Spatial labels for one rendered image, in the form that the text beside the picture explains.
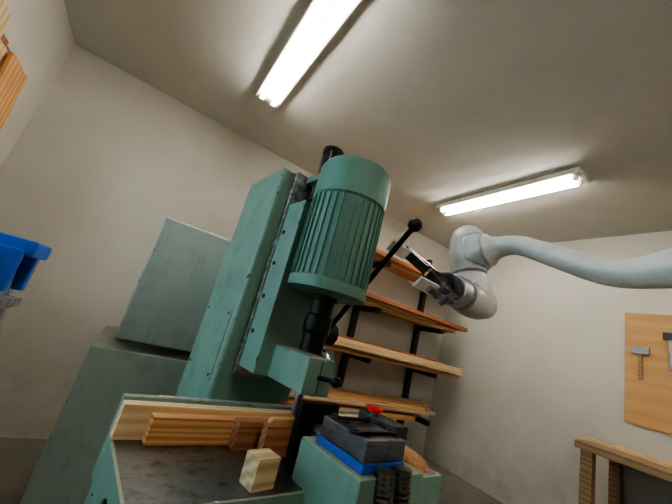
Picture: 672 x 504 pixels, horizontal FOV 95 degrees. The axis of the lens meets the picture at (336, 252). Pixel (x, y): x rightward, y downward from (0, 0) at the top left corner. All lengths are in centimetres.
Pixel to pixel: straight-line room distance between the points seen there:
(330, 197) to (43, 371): 259
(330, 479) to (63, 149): 288
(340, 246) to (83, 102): 279
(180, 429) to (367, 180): 56
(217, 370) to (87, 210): 230
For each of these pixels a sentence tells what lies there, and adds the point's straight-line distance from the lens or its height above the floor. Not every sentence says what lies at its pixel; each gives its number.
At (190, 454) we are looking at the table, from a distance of 59.
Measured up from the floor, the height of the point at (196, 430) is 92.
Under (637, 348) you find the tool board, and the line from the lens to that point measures 368.
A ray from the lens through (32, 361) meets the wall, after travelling 297.
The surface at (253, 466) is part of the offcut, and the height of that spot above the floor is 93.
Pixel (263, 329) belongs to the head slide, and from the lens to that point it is 73.
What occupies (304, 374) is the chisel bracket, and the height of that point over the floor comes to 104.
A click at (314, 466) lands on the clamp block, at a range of 54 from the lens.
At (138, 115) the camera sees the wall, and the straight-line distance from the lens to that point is 318.
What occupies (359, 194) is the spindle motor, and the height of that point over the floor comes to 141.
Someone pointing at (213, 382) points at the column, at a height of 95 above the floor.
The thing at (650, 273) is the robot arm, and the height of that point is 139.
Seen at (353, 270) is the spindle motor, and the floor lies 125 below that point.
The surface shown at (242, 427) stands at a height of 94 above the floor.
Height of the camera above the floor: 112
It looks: 15 degrees up
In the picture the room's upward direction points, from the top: 15 degrees clockwise
